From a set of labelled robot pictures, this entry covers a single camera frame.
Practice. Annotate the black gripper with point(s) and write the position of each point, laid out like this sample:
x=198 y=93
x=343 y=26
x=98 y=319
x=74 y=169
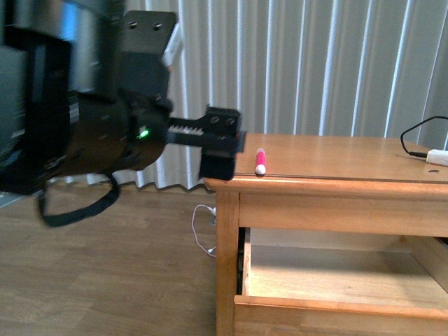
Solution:
x=123 y=109

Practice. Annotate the pink marker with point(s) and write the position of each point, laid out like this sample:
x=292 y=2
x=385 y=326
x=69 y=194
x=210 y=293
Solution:
x=260 y=162

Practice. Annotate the wooden drawer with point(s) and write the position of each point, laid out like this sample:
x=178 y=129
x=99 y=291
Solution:
x=297 y=282

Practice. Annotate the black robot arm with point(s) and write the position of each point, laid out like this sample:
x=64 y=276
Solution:
x=42 y=45

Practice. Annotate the wooden nightstand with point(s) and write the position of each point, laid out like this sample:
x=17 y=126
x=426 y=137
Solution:
x=322 y=184

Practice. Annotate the grey pleated curtain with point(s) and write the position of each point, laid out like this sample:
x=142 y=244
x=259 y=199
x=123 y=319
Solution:
x=329 y=68

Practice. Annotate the white charger adapter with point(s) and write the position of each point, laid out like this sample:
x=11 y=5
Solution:
x=437 y=157

